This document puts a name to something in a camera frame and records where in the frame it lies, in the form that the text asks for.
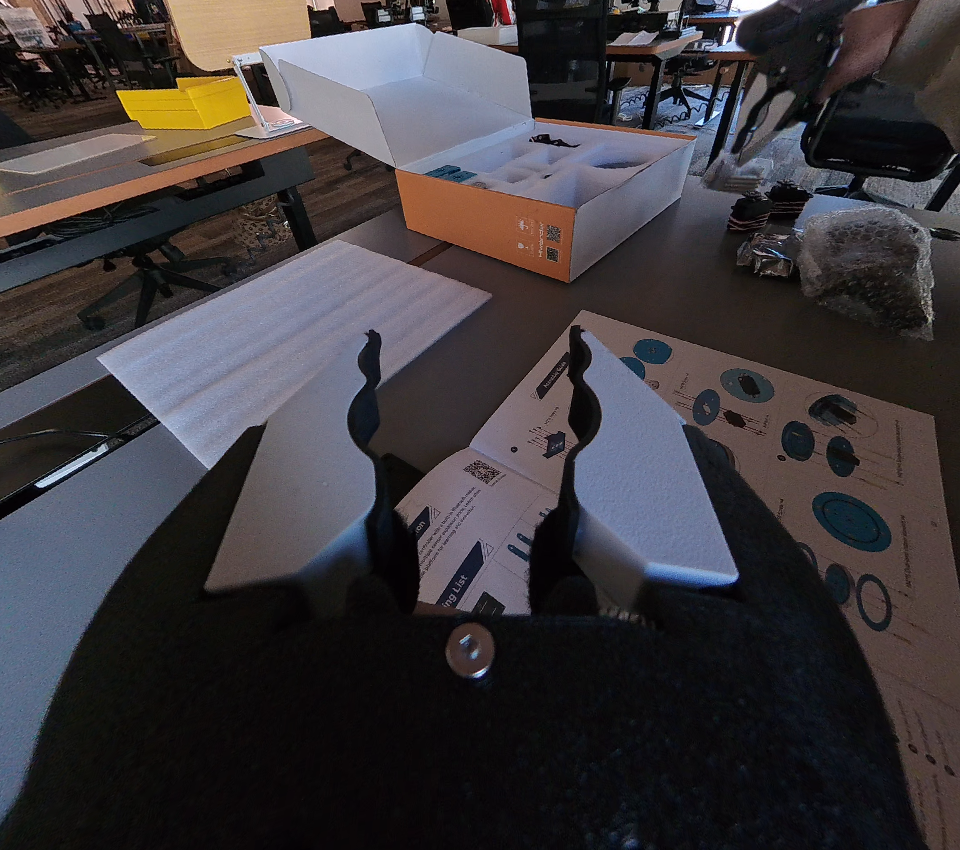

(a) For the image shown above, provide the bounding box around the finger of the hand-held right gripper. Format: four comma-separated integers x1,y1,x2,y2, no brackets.
763,91,824,151
731,76,790,162

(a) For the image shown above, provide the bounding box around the white flat tray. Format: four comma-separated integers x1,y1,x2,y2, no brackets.
0,137,156,176

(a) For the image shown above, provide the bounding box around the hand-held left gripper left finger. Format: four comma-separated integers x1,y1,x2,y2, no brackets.
204,331,420,618

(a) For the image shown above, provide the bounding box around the white and orange cardboard box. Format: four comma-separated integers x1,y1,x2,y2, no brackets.
258,23,699,283

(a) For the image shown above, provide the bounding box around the white foam sheet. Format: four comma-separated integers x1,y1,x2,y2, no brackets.
97,240,492,470

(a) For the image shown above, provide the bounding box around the rounded light wood panel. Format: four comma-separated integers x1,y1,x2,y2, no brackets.
152,0,311,74

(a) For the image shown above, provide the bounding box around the white metal stand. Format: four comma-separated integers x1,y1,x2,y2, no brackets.
228,56,310,139

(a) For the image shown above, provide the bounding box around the grey table with wooden edge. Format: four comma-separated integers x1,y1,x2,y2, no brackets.
0,121,331,293

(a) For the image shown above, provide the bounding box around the bubble wrap package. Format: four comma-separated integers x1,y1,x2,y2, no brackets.
796,205,935,341

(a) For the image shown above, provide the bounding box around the white foam insert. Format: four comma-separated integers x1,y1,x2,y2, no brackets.
423,124,674,200

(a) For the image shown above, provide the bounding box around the group of black office chairs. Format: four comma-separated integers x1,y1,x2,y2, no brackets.
0,13,181,113

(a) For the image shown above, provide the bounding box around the printed sign board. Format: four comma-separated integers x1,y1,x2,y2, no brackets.
0,6,51,49

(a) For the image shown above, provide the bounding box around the person's right hand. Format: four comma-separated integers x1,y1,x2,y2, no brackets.
821,0,926,112

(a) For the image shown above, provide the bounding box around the patterned ceramic pot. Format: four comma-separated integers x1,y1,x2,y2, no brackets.
236,208,287,253

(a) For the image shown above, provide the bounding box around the yellow plastic bin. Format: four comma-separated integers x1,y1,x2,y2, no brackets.
116,86,252,131
176,77,249,101

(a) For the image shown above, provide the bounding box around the coiled black cable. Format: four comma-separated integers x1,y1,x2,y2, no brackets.
637,88,723,125

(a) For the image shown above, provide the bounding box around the black office chair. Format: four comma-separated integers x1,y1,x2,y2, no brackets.
78,241,243,331

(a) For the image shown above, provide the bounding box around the black mesh chair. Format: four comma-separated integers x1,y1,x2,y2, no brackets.
516,0,625,125

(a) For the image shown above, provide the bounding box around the silver foil bag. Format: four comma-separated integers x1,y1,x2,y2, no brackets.
736,233,802,279

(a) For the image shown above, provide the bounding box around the white plastic bag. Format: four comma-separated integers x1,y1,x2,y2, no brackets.
703,154,774,193

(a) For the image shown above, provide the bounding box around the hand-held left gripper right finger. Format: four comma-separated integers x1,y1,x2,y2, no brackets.
528,325,741,617

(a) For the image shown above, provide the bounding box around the white user manual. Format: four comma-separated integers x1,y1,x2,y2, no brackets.
393,310,960,850

